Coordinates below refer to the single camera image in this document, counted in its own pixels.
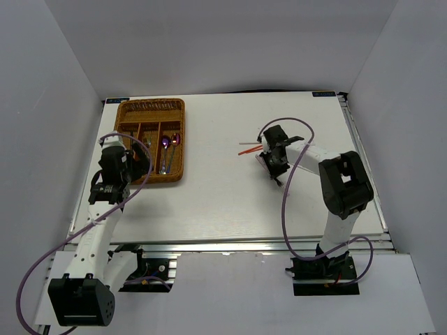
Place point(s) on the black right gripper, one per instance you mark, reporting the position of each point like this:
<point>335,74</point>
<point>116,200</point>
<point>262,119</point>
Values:
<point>274,172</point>

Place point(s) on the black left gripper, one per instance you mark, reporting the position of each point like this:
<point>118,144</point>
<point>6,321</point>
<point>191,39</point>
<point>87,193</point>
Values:
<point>141,165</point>

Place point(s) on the gold bowl purple spoon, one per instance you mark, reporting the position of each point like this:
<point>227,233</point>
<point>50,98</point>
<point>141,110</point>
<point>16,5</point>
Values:
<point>166,143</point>

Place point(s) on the iridescent purple spoon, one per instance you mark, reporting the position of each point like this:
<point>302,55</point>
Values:
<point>175,142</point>

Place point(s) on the pink handle silver fork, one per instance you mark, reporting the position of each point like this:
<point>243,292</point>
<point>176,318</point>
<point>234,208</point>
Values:
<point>265,167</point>

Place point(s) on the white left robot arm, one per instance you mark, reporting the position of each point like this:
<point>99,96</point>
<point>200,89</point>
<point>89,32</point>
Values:
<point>85,294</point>

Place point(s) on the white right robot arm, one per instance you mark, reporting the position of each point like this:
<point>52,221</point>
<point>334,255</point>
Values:
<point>345,187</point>

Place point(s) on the orange chopstick diagonal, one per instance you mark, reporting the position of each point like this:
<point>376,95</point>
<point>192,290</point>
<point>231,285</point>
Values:
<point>253,149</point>

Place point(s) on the woven wicker cutlery tray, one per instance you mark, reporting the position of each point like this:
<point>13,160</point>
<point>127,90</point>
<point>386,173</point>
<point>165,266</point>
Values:
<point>153,118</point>

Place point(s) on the blue label sticker left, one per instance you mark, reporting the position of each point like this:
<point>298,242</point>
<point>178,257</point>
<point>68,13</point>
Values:
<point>116,100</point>

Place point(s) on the blue label sticker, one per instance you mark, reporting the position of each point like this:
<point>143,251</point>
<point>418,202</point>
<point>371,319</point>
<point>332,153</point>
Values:
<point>324,94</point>
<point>116,100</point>

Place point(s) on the blue label sticker right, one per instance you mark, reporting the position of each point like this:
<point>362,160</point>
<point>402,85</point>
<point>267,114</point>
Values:
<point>324,94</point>

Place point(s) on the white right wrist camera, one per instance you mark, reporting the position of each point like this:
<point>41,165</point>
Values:
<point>266,143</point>

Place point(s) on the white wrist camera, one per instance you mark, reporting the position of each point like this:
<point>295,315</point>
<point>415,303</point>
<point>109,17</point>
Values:
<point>266,143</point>
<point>112,141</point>

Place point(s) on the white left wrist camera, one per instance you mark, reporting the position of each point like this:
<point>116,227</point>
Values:
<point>112,141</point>

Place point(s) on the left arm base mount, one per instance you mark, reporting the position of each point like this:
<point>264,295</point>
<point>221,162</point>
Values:
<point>151,272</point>

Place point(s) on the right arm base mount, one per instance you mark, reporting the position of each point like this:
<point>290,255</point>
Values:
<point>324,277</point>

